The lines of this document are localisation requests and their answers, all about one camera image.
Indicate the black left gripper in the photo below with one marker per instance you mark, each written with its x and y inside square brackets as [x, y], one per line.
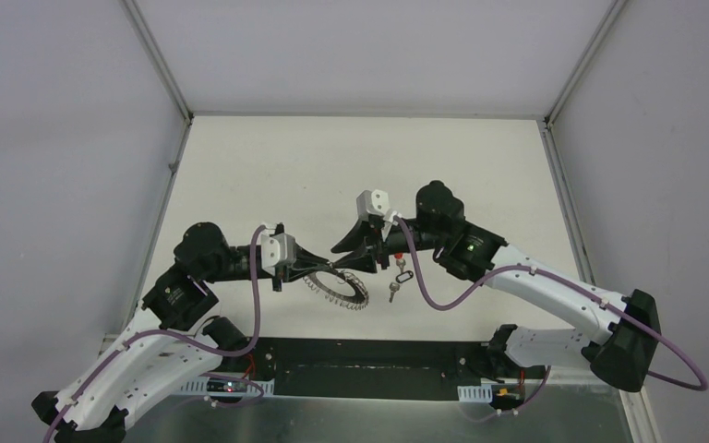
[287, 267]

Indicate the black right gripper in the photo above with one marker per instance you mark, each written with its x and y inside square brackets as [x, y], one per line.
[357, 238]

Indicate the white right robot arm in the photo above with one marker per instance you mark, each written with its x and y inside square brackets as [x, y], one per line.
[611, 334]

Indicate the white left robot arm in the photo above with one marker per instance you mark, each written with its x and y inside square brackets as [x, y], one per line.
[173, 336]

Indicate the silver key on black tag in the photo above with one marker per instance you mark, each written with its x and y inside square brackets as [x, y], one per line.
[394, 288]

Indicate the black key tag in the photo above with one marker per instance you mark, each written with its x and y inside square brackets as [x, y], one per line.
[404, 277]

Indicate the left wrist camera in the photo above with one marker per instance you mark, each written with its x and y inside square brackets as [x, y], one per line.
[277, 250]

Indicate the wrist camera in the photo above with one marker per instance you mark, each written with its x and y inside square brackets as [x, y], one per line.
[277, 250]
[372, 203]

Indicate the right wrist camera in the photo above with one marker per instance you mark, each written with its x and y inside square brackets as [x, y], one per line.
[372, 203]

